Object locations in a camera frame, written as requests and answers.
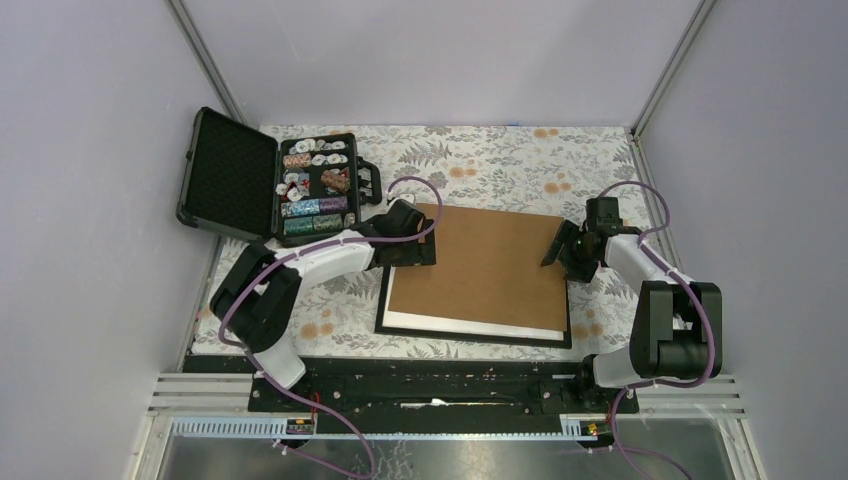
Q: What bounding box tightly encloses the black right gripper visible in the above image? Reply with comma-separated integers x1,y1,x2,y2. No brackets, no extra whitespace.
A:
539,220,598,285

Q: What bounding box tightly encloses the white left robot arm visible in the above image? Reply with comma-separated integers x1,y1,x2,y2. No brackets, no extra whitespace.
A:
210,199,444,411

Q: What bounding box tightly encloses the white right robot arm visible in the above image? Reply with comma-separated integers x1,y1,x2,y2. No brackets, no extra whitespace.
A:
541,197,723,412

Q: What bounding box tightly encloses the floral table cloth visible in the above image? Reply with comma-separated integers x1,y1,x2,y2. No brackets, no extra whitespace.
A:
286,126,654,361

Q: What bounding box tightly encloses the black poker chip case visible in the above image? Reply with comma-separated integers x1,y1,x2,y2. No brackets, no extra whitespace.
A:
176,107,383,247

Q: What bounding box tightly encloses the right aluminium corner post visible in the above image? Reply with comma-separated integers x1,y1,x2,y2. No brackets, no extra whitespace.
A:
630,0,718,143

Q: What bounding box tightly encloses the aluminium corner post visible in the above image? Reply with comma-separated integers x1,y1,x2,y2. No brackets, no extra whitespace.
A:
630,0,718,143
164,0,248,124

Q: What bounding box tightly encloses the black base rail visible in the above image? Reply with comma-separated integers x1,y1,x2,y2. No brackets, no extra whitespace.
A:
248,354,641,439

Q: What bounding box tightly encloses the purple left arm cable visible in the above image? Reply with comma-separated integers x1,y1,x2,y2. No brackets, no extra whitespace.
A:
217,176,444,480

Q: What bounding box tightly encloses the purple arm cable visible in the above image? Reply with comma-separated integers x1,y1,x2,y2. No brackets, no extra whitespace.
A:
589,180,718,480
217,176,444,480

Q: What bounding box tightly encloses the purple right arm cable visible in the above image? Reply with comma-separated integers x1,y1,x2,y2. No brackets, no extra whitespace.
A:
589,180,718,480

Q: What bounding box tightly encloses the left aluminium corner post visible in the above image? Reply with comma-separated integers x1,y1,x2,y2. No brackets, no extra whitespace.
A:
164,0,248,124

